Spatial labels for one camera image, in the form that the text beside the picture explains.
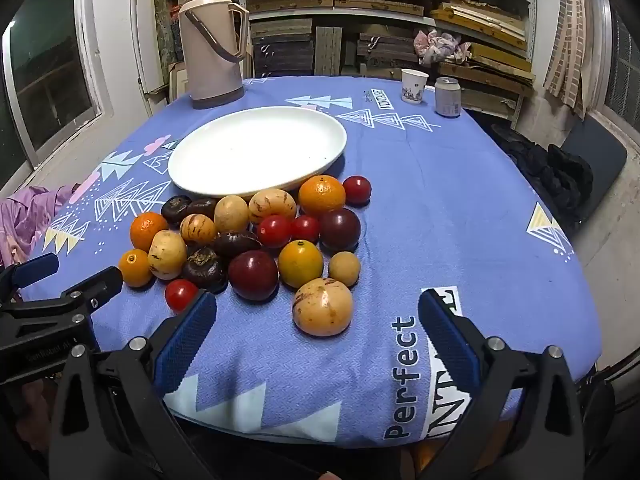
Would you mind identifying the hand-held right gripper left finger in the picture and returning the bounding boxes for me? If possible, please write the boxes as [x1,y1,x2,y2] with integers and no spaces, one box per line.
[47,290,218,480]

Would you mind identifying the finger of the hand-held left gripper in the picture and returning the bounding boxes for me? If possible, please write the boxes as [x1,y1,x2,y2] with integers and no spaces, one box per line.
[0,266,124,346]
[0,252,61,306]

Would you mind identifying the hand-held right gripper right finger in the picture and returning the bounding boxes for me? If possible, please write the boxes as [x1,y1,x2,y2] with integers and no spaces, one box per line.
[417,290,588,480]

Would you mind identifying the yellow-orange citrus fruit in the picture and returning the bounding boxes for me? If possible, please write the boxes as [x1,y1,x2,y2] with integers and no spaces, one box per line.
[278,240,324,289]
[118,249,154,288]

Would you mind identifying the red cherry tomato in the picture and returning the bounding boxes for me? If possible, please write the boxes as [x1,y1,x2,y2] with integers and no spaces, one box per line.
[165,279,199,312]
[290,215,321,244]
[256,214,292,250]
[343,175,372,206]

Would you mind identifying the small orange tangerine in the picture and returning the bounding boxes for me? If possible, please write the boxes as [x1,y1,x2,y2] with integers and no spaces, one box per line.
[130,212,169,253]

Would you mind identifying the pale yellow pepino melon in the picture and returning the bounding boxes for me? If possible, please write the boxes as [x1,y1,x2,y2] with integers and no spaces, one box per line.
[148,230,188,281]

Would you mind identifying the dark red plum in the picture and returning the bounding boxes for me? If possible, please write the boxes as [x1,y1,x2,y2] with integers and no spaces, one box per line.
[228,250,279,302]
[319,208,362,253]

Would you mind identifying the small striped pepino melon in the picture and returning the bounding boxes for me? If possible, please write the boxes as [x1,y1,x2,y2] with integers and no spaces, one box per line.
[179,213,218,246]

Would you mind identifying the small tan longan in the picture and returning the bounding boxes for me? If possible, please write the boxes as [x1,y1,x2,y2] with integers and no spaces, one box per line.
[328,251,362,287]

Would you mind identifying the large tan pepino melon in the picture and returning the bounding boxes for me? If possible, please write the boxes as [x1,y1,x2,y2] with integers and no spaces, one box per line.
[292,277,354,337]

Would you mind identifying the plain yellow pepino melon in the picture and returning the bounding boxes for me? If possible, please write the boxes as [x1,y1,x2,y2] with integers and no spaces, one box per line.
[214,194,250,234]

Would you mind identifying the white oval plate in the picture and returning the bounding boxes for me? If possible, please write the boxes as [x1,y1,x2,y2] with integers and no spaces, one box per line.
[167,106,348,199]

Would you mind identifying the purple cloth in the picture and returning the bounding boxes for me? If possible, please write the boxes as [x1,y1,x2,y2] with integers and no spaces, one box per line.
[0,186,83,267]

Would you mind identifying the blue printed tablecloth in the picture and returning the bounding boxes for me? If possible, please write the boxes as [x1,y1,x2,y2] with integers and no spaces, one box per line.
[22,76,603,448]

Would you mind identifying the striped yellow pepino melon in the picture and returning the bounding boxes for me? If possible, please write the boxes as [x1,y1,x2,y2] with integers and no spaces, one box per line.
[248,188,297,225]

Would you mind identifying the large orange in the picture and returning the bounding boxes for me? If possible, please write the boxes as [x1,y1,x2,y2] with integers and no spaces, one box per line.
[298,175,347,215]

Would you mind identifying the sliding glass window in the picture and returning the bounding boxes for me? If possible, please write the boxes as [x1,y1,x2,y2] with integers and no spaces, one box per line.
[2,0,108,171]

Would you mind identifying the black clothing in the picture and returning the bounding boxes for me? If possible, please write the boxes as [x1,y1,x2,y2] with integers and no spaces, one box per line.
[492,125,596,226]

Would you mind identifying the white leaning board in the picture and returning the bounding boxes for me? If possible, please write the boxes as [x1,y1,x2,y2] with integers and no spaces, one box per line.
[130,0,168,116]

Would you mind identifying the dark blue chair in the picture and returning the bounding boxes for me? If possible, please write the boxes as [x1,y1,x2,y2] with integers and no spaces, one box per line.
[555,112,628,231]

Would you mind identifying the grey drink can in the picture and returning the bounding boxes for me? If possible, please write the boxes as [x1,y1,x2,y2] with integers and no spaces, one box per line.
[434,77,462,119]

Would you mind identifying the beige thermos flask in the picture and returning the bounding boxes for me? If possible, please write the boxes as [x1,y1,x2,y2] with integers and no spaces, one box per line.
[177,0,250,110]

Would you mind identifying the white paper cup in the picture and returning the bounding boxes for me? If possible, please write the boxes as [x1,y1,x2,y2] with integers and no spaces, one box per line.
[401,68,430,106]

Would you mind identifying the crumpled floral cloth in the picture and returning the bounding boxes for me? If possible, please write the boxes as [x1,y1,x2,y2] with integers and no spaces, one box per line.
[414,29,472,66]

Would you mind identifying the hanging brick pattern sheets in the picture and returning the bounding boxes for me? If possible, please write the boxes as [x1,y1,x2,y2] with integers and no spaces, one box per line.
[544,0,596,121]

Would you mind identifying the window with metal grille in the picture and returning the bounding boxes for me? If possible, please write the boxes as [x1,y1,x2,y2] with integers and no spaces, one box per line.
[602,0,640,131]

